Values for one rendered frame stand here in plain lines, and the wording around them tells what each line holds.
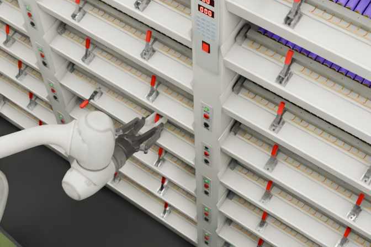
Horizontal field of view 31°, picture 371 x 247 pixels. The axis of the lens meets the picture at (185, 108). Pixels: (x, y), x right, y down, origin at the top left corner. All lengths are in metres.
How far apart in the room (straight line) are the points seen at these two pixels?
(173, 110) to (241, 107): 0.31
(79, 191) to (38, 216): 1.09
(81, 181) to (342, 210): 0.73
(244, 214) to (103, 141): 0.68
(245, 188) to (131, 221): 0.92
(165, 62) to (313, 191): 0.55
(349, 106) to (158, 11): 0.55
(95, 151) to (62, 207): 1.19
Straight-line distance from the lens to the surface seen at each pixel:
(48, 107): 2.83
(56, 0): 2.10
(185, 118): 2.01
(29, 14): 2.20
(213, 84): 1.74
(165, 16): 1.72
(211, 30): 1.58
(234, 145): 1.95
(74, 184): 1.92
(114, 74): 2.13
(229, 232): 2.48
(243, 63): 1.62
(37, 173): 3.11
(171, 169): 2.38
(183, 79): 1.85
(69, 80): 2.40
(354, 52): 1.41
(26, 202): 3.05
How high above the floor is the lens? 2.60
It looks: 54 degrees down
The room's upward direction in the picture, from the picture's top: 3 degrees counter-clockwise
